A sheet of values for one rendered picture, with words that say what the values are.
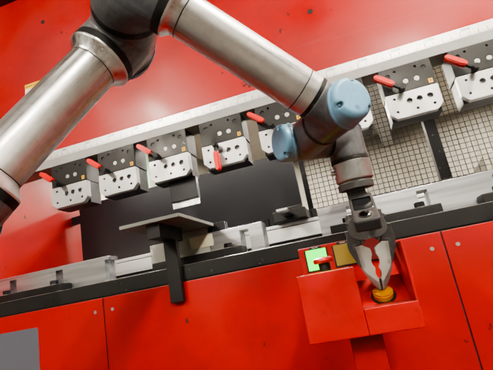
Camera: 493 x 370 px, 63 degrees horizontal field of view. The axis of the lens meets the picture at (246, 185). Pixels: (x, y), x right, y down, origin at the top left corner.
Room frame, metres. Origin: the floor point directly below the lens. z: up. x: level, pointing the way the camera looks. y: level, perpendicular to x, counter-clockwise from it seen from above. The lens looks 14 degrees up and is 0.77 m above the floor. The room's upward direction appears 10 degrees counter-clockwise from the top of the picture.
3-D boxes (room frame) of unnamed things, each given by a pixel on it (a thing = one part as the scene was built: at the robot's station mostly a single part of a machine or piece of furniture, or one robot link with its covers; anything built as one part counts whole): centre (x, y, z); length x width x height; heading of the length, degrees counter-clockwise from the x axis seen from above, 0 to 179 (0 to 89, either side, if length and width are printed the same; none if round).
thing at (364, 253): (0.82, -0.21, 0.78); 0.06 x 0.03 x 0.09; 169
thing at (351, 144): (0.79, -0.21, 1.04); 0.09 x 0.08 x 0.11; 112
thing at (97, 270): (1.46, 0.75, 0.92); 0.50 x 0.06 x 0.10; 77
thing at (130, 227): (1.18, 0.25, 1.00); 0.26 x 0.18 x 0.01; 167
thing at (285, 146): (0.74, -0.13, 1.03); 0.11 x 0.11 x 0.08; 22
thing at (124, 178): (1.38, 0.43, 1.26); 0.15 x 0.09 x 0.17; 77
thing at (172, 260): (1.15, 0.26, 0.88); 0.14 x 0.04 x 0.22; 167
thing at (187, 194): (1.33, 0.21, 1.13); 0.10 x 0.02 x 0.10; 77
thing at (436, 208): (1.13, -0.36, 0.89); 0.30 x 0.05 x 0.03; 77
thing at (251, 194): (1.88, 0.32, 1.12); 1.13 x 0.02 x 0.44; 77
